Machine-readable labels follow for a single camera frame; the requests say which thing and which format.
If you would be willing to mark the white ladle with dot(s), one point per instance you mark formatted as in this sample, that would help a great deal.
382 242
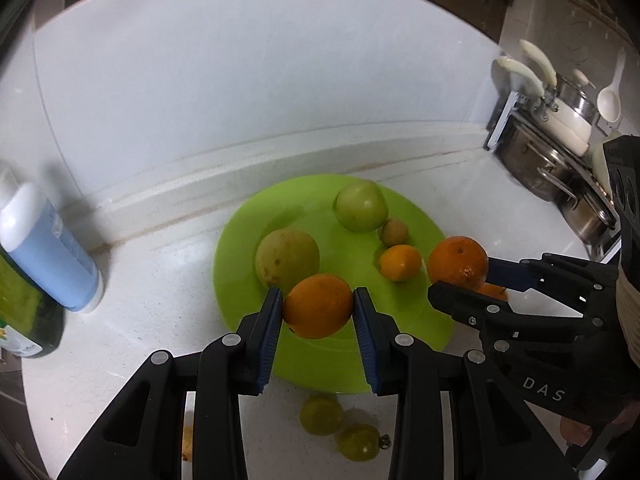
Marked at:
609 102

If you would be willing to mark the white blue pump bottle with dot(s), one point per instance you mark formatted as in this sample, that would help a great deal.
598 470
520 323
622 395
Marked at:
50 255

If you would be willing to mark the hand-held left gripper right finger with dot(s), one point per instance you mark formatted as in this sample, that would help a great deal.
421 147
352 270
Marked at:
367 340

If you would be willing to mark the green plate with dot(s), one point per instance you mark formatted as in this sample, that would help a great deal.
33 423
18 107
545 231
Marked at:
300 210

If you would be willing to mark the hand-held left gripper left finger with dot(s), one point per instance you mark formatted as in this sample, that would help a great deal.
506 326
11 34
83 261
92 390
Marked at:
270 330

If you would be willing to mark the steel pot with lid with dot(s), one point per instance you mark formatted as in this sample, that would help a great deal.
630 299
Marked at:
580 97

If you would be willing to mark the small orange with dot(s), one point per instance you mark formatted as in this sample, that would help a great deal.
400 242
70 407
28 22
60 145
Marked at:
399 262

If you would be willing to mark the brown kiwi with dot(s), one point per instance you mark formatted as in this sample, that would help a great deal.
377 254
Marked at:
395 232

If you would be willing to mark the white metal pot rack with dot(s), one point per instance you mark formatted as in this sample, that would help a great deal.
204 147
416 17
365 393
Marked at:
497 125

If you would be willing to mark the yellowish green apple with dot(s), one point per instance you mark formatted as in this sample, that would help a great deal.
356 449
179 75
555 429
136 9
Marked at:
285 260

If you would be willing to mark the dark wooden glass door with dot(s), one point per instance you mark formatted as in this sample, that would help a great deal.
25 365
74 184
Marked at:
480 0

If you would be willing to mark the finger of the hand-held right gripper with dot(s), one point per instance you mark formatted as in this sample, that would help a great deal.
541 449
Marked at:
505 272
465 310

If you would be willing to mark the green dish soap bottle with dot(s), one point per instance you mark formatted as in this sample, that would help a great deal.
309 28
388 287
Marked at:
25 320

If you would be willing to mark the person's right hand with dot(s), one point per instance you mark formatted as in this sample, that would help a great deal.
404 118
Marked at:
575 431

